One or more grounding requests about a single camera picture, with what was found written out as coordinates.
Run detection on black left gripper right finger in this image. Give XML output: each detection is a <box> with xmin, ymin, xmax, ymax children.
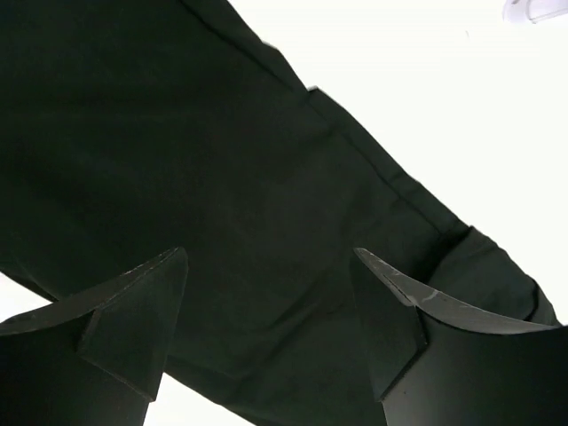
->
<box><xmin>350</xmin><ymin>248</ymin><xmax>567</xmax><ymax>426</ymax></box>

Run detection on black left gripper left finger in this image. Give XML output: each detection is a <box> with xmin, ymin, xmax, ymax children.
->
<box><xmin>1</xmin><ymin>248</ymin><xmax>188</xmax><ymax>426</ymax></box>

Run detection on black trousers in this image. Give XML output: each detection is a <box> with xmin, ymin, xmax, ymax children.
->
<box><xmin>1</xmin><ymin>1</ymin><xmax>558</xmax><ymax>425</ymax></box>

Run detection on white clothes rack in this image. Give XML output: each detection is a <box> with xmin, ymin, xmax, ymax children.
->
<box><xmin>501</xmin><ymin>0</ymin><xmax>567</xmax><ymax>25</ymax></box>

